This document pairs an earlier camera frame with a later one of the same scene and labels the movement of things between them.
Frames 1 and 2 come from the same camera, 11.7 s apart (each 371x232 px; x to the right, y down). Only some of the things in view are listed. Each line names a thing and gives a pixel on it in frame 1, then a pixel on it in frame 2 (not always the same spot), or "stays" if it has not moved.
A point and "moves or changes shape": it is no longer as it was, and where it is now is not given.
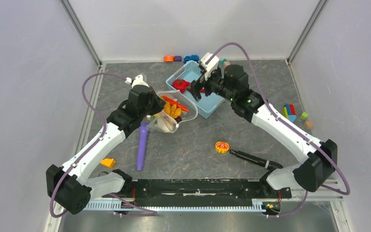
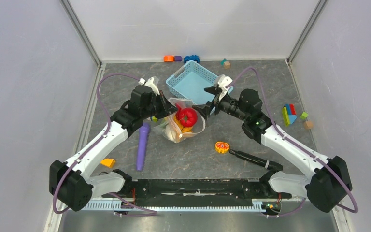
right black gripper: x=196 y=85 → x=205 y=108
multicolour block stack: x=289 y=111 stays
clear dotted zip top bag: x=177 y=108 → x=200 y=124
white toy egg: x=164 y=124 → x=172 y=133
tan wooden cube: x=308 y=124 stays
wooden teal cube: x=225 y=62 stays
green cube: x=304 y=115 stays
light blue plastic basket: x=208 y=104 stays
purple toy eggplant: x=143 y=134 stays
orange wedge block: x=108 y=162 stays
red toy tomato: x=180 y=84 → x=187 y=117
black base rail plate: x=200 y=193 stays
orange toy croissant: x=173 y=110 moves or changes shape
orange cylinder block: x=168 y=58 stays
